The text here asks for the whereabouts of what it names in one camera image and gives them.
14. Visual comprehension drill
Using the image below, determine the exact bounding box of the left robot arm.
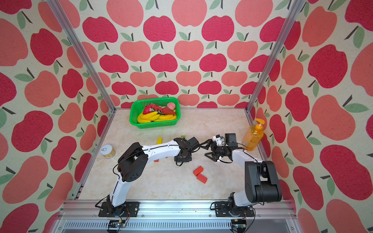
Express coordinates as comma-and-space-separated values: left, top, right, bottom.
107, 137, 200, 210

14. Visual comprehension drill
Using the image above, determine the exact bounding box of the small tin can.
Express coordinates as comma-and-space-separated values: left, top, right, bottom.
100, 144, 116, 159

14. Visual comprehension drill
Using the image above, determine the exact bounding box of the aluminium front rail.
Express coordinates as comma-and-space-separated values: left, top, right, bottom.
51, 200, 302, 233

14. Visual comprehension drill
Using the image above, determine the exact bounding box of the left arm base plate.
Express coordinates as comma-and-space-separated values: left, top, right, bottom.
97, 202, 140, 218

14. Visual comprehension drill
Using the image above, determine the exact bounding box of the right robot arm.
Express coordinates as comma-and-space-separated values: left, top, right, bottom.
199, 134, 282, 216

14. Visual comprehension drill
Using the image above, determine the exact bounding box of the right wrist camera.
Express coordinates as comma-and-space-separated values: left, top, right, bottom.
212, 134, 238, 148

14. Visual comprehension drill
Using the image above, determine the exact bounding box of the right aluminium post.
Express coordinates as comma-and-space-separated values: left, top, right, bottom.
245, 0, 306, 117

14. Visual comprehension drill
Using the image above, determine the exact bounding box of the orange soap dispenser bottle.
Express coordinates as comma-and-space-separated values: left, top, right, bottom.
241, 118, 265, 151

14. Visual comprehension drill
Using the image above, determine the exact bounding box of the green plastic basket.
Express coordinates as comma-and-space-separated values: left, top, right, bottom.
129, 97, 181, 129

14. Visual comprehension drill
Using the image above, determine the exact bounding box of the pink peach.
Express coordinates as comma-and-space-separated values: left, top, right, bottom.
167, 102, 176, 111

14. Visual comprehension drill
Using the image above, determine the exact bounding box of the red snack bag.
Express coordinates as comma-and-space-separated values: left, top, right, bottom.
143, 103, 176, 115

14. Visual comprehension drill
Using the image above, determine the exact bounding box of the left aluminium post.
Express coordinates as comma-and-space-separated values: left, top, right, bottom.
47, 1, 116, 115

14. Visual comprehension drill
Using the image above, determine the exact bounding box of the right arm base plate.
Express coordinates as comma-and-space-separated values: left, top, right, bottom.
210, 201, 255, 218

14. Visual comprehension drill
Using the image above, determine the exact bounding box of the aluminium post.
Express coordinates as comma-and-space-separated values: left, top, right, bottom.
245, 0, 306, 117
47, 1, 116, 115

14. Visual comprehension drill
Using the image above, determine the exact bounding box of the yellow banana bunch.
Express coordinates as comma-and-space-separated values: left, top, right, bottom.
137, 112, 177, 123

